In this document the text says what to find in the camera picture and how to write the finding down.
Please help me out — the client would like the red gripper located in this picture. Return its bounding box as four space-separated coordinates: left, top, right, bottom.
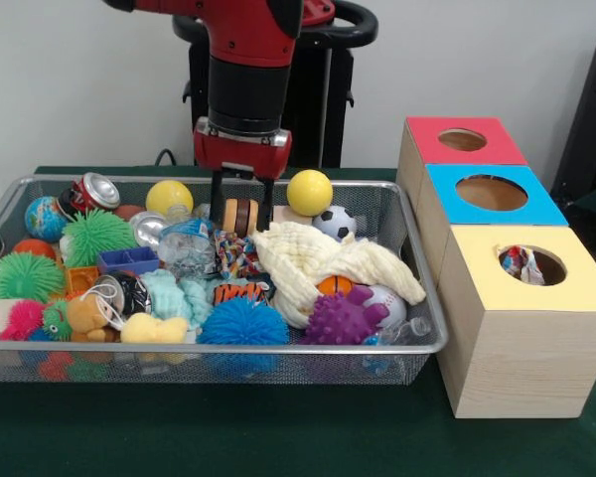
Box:
193 117 293 233

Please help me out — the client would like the cream waffle cloth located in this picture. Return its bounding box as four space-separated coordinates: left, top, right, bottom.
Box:
251 222 427 329

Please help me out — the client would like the smooth yellow ball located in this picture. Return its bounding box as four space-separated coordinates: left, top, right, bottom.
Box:
286 169 335 218

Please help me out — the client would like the purple spiky toy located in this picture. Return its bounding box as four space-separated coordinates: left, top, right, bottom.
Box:
297 285 391 348

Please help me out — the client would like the blue spiky ball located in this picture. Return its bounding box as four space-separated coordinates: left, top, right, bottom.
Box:
196 296 290 347

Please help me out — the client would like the yellow tennis-seam ball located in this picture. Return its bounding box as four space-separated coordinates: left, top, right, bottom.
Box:
145 179 195 218

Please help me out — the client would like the dark green tablecloth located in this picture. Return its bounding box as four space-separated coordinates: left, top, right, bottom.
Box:
0 165 596 477

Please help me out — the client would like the red drink can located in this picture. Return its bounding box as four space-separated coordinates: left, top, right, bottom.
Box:
58 171 122 220

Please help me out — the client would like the wooden box with three holes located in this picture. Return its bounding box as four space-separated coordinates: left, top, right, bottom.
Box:
395 116 596 419

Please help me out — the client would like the clear mesh bin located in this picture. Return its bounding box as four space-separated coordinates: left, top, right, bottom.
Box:
0 173 450 388

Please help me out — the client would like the small soccer ball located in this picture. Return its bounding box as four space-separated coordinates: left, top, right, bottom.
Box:
312 205 358 243

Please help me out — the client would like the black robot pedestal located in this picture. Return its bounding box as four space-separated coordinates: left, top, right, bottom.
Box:
172 0 378 169

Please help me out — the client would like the green spiky ball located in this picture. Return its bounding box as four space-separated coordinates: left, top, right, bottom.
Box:
0 251 67 304
62 208 139 269

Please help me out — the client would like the brown striped wooden burger toy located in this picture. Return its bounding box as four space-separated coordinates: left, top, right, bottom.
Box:
223 198 259 234

